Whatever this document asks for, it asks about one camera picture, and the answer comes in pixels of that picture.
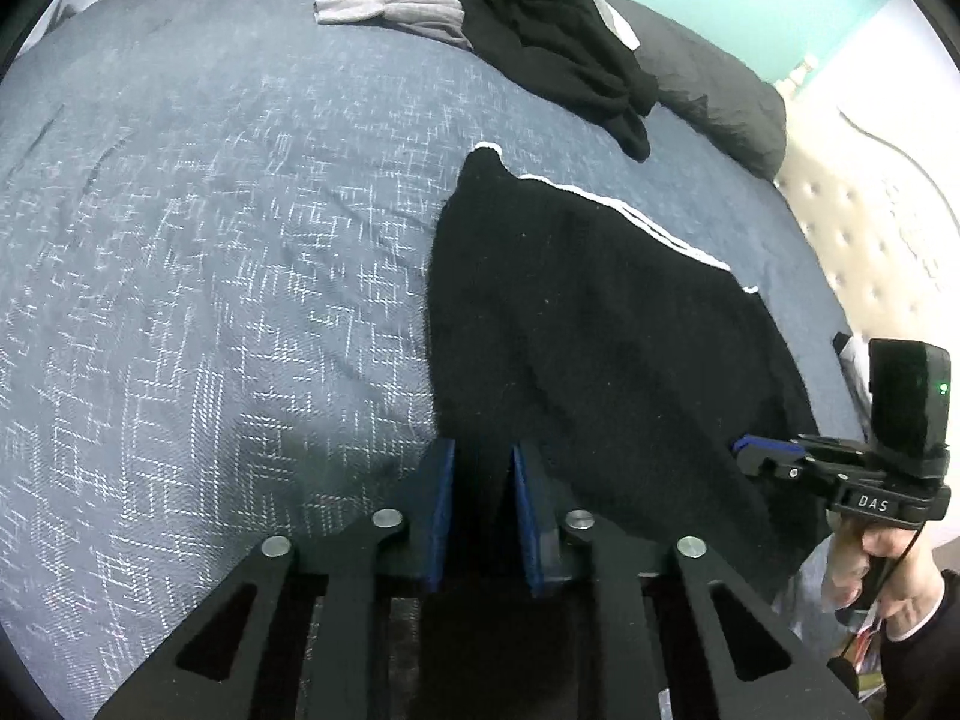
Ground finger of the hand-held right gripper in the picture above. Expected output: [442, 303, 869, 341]
[733, 434, 805, 476]

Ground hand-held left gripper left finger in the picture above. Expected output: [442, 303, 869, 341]
[94, 438, 457, 720]

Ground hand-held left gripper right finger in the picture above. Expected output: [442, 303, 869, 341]
[511, 440, 871, 720]

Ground black sweater with white trim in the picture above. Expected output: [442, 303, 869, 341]
[424, 142, 824, 720]

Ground folded grey clothes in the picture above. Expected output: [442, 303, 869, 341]
[832, 330, 875, 422]

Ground person's right hand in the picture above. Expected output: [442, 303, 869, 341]
[821, 516, 946, 629]

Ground white padded headboard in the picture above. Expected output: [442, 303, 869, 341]
[772, 52, 960, 391]

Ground bed with blue bedspread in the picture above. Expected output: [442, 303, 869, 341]
[0, 0, 871, 720]

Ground crumpled black garment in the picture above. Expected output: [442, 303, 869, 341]
[450, 0, 661, 163]

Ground pale crumpled bedsheet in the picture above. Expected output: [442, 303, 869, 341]
[41, 0, 113, 35]

